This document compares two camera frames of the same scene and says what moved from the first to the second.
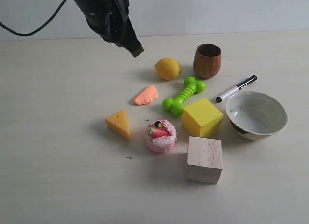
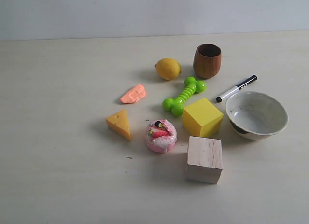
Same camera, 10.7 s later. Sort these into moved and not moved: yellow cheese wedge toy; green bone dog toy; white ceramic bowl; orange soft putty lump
Moved: orange soft putty lump
Not moved: green bone dog toy; white ceramic bowl; yellow cheese wedge toy
